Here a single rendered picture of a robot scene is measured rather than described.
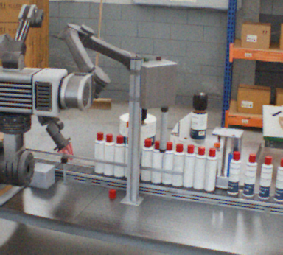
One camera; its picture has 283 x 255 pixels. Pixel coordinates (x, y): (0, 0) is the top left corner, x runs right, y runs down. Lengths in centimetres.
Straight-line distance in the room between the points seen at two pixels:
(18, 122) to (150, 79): 64
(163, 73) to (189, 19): 455
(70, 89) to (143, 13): 511
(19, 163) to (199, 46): 508
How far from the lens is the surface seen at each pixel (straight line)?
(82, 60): 245
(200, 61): 720
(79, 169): 301
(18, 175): 230
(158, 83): 260
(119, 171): 290
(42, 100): 217
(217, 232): 256
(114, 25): 730
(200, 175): 279
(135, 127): 264
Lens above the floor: 203
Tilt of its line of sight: 19 degrees down
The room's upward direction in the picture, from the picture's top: 2 degrees clockwise
